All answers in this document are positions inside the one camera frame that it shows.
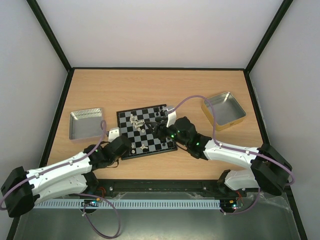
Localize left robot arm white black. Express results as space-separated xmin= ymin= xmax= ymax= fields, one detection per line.
xmin=0 ymin=135 xmax=132 ymax=218

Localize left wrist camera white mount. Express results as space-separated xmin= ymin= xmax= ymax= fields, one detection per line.
xmin=108 ymin=127 xmax=121 ymax=143

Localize white knight chess piece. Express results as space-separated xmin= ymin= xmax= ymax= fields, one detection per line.
xmin=140 ymin=144 xmax=149 ymax=150

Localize row of black chess pieces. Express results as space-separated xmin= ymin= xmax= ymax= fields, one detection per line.
xmin=153 ymin=105 xmax=166 ymax=117

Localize black grey chessboard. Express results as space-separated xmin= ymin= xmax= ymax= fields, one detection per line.
xmin=116 ymin=104 xmax=178 ymax=160

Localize gold metal tin box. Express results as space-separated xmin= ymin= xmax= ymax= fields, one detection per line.
xmin=208 ymin=92 xmax=247 ymax=131

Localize silver metal tin lid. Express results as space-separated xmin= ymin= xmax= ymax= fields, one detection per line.
xmin=68 ymin=108 xmax=104 ymax=141

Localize light blue cable duct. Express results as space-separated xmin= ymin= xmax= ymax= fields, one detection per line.
xmin=34 ymin=199 xmax=221 ymax=210

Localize purple cable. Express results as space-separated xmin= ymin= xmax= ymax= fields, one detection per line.
xmin=0 ymin=120 xmax=110 ymax=211
xmin=172 ymin=94 xmax=298 ymax=187

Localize pile of white chess pieces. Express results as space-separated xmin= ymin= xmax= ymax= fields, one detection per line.
xmin=129 ymin=114 xmax=146 ymax=133

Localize black aluminium frame rail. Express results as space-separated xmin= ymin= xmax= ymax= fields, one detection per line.
xmin=24 ymin=176 xmax=291 ymax=198

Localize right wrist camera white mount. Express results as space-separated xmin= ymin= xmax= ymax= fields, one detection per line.
xmin=164 ymin=106 xmax=177 ymax=128

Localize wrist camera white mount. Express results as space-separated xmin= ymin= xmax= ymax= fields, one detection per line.
xmin=164 ymin=106 xmax=177 ymax=128
xmin=108 ymin=127 xmax=121 ymax=143

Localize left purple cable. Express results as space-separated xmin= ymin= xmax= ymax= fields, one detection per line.
xmin=0 ymin=120 xmax=110 ymax=211

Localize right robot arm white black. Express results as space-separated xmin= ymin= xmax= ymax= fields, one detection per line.
xmin=145 ymin=117 xmax=292 ymax=196

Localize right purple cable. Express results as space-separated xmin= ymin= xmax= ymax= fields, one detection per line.
xmin=172 ymin=94 xmax=298 ymax=187

